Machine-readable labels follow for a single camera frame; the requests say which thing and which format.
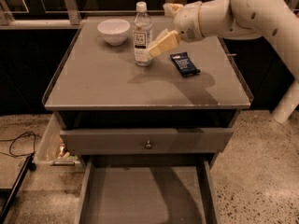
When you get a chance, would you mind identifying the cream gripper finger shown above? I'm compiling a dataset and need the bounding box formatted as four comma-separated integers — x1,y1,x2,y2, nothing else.
163,3,183,17
146,29,181,59

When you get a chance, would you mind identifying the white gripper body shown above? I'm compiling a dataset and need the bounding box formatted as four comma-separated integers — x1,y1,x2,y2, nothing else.
174,1,204,43

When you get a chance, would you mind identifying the clear plastic tea bottle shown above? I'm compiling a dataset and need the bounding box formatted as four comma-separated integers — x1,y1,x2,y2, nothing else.
133,2,152,66

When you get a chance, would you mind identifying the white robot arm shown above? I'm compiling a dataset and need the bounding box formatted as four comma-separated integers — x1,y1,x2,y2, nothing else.
147,0,299,123

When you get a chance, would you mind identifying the grey top drawer with knob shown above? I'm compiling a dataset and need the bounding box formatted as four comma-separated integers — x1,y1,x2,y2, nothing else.
60,128,233,155

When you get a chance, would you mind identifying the open grey middle drawer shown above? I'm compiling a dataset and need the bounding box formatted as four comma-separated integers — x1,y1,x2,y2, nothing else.
75,154,221,224

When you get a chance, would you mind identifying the dark blue snack bar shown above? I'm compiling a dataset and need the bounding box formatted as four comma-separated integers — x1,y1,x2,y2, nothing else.
170,52,201,77

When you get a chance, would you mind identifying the white ceramic bowl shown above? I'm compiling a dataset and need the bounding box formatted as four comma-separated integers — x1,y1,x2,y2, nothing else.
97,19,131,46

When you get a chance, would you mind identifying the grey cabinet with glass top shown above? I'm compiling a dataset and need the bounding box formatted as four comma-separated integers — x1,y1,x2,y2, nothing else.
41,13,254,170

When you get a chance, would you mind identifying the clear plastic storage bin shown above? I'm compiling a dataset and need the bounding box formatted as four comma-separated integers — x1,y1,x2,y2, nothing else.
34,115,83,172

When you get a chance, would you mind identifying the metal window rail frame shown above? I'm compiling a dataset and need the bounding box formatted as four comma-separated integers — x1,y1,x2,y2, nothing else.
0,0,299,30

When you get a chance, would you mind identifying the black cable on floor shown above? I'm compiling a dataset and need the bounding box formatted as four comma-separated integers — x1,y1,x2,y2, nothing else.
0,131,43,159

